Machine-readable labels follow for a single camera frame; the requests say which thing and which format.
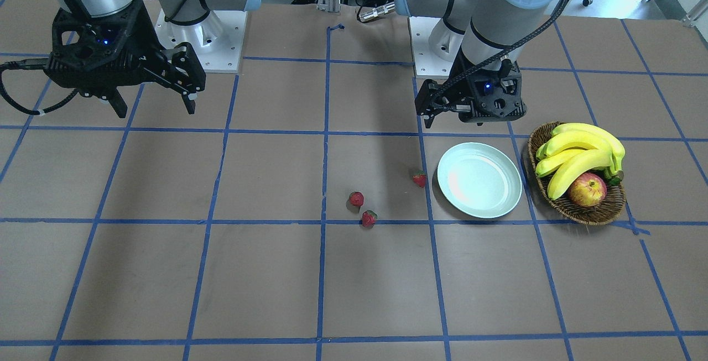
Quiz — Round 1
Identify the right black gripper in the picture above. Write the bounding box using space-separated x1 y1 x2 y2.
43 0 206 119

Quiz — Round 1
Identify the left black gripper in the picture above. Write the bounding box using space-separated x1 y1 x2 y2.
415 60 528 124

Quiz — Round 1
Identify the red strawberry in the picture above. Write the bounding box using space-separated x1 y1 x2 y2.
410 170 428 188
361 210 378 228
347 191 365 208

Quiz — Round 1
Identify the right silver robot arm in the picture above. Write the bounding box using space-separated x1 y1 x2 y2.
42 0 262 118

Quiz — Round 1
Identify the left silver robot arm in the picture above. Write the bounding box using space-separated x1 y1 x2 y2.
394 0 568 128

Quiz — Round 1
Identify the pale green plate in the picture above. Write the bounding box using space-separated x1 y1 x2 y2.
436 142 523 218

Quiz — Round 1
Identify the yellow banana bunch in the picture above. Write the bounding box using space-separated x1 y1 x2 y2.
533 123 626 200

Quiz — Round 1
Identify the red apple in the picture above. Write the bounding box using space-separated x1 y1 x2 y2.
566 172 607 207

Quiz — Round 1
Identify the woven wicker basket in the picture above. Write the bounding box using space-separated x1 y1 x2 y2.
522 121 627 226

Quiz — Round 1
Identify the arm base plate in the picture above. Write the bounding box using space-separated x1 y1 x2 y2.
409 17 464 81
155 11 249 74

